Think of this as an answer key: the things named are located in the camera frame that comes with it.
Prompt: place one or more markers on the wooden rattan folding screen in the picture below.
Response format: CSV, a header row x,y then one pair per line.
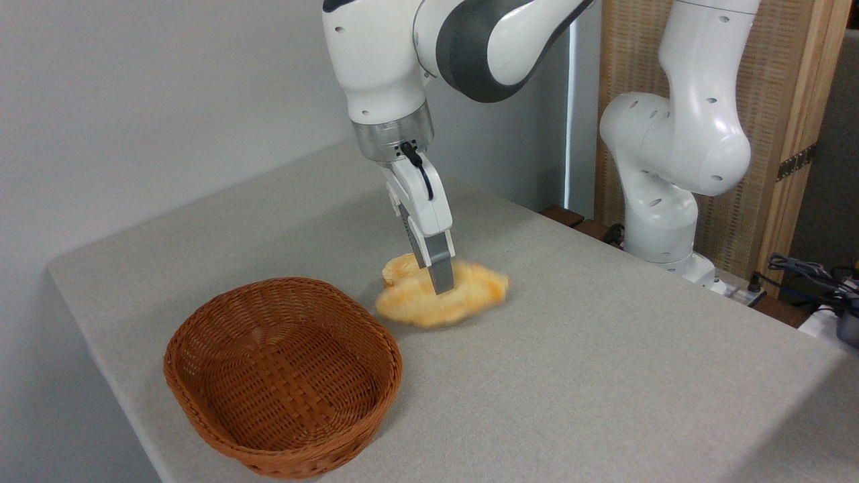
x,y
772,67

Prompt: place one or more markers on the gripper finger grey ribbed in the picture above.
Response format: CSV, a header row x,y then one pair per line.
x,y
440,268

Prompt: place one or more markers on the long leaf-shaped bread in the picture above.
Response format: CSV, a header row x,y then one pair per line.
x,y
416,305

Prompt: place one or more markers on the small round bread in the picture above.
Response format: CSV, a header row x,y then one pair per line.
x,y
399,268

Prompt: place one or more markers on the brown wicker basket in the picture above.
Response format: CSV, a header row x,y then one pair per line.
x,y
268,335

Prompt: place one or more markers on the silver wrist flange adapter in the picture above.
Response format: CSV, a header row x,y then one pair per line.
x,y
382,141

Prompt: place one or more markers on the dark grey partition panel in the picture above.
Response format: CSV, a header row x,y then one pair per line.
x,y
832,168

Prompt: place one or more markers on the white box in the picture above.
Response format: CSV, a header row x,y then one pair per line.
x,y
820,325

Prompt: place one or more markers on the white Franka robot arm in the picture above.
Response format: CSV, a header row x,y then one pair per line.
x,y
698,134

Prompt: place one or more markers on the dark grey container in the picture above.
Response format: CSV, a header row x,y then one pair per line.
x,y
849,329

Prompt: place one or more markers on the dark metal screen hinge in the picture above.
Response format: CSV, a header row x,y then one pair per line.
x,y
796,162

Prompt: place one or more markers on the grey tablecloth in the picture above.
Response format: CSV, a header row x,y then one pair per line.
x,y
570,376

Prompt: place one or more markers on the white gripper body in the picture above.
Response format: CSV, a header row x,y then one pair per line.
x,y
437,215

